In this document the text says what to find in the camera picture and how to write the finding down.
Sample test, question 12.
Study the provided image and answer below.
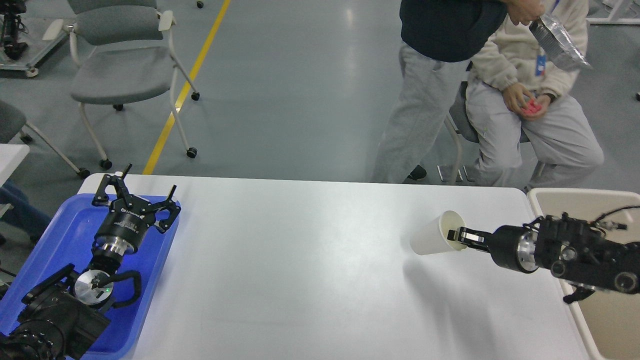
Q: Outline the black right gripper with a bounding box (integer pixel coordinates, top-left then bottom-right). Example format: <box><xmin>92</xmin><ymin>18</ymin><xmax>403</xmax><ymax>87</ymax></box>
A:
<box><xmin>446</xmin><ymin>225</ymin><xmax>539</xmax><ymax>274</ymax></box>

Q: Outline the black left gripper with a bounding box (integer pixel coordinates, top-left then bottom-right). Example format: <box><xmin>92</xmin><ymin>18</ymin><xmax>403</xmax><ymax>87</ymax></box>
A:
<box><xmin>91</xmin><ymin>163</ymin><xmax>182</xmax><ymax>255</ymax></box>

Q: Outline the white paper cup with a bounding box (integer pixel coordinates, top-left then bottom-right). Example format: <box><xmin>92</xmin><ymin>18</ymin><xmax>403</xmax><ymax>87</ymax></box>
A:
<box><xmin>409</xmin><ymin>210</ymin><xmax>467</xmax><ymax>256</ymax></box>

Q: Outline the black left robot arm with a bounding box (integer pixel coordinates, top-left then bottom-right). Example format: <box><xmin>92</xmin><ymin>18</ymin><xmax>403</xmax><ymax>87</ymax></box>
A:
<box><xmin>1</xmin><ymin>173</ymin><xmax>182</xmax><ymax>360</ymax></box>

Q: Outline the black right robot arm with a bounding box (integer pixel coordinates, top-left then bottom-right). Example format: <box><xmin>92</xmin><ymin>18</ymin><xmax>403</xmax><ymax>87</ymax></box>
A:
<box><xmin>446</xmin><ymin>208</ymin><xmax>640</xmax><ymax>305</ymax></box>

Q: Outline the blue plastic tray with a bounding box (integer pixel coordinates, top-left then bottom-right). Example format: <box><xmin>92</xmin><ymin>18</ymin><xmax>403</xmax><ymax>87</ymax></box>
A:
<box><xmin>0</xmin><ymin>194</ymin><xmax>179</xmax><ymax>360</ymax></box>

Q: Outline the blue-trousered leg at left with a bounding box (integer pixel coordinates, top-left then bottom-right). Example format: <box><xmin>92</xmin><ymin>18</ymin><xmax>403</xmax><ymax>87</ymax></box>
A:
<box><xmin>0</xmin><ymin>180</ymin><xmax>51</xmax><ymax>245</ymax></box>

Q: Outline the grey chair under person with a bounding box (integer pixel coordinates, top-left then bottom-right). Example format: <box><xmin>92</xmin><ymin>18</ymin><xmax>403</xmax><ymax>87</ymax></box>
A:
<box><xmin>437</xmin><ymin>80</ymin><xmax>531</xmax><ymax>185</ymax></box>

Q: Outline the white side table corner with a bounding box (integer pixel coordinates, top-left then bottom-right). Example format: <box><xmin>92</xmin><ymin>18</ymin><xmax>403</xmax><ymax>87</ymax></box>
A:
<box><xmin>0</xmin><ymin>143</ymin><xmax>30</xmax><ymax>186</ymax></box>

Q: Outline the colourful puzzle cube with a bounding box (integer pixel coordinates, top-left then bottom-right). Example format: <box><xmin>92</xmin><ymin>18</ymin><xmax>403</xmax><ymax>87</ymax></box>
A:
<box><xmin>521</xmin><ymin>98</ymin><xmax>542</xmax><ymax>116</ymax></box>

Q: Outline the seated person cream fleece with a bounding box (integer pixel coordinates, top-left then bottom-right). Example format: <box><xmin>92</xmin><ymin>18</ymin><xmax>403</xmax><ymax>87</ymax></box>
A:
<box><xmin>466</xmin><ymin>18</ymin><xmax>605</xmax><ymax>191</ymax></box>

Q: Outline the grey chair at left edge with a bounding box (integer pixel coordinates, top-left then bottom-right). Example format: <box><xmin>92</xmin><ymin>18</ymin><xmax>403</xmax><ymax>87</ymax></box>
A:
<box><xmin>0</xmin><ymin>100</ymin><xmax>90</xmax><ymax>179</ymax></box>

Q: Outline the grey office chair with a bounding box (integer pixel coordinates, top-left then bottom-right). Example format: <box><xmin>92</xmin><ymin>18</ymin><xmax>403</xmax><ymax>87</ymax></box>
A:
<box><xmin>68</xmin><ymin>0</ymin><xmax>201</xmax><ymax>170</ymax></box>

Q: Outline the beige plastic bin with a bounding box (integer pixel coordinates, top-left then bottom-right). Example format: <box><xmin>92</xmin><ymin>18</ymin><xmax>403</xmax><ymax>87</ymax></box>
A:
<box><xmin>527</xmin><ymin>187</ymin><xmax>640</xmax><ymax>360</ymax></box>

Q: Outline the equipment cart top left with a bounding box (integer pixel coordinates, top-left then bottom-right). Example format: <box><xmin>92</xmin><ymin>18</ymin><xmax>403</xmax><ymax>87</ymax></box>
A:
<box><xmin>0</xmin><ymin>0</ymin><xmax>73</xmax><ymax>78</ymax></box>

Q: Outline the standing person dark jacket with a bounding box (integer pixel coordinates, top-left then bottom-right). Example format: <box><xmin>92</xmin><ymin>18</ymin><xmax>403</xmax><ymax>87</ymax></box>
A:
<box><xmin>370</xmin><ymin>0</ymin><xmax>545</xmax><ymax>183</ymax></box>

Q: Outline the blue lanyard with badge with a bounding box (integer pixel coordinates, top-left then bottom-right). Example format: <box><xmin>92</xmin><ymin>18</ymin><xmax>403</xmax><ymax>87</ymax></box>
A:
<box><xmin>535</xmin><ymin>0</ymin><xmax>560</xmax><ymax>77</ymax></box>

